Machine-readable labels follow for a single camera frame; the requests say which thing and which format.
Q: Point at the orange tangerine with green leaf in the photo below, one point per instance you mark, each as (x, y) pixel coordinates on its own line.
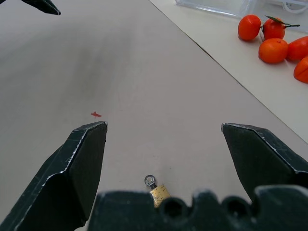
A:
(274, 29)

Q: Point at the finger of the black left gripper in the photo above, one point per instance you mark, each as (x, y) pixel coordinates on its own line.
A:
(45, 6)

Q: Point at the small red mark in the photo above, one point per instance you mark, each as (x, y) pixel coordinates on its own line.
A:
(96, 114)

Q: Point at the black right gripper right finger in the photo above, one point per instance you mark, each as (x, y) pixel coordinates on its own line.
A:
(262, 158)

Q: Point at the clear plastic box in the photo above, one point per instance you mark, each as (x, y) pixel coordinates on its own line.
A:
(216, 5)

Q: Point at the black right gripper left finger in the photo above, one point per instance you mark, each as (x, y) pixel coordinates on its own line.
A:
(60, 183)

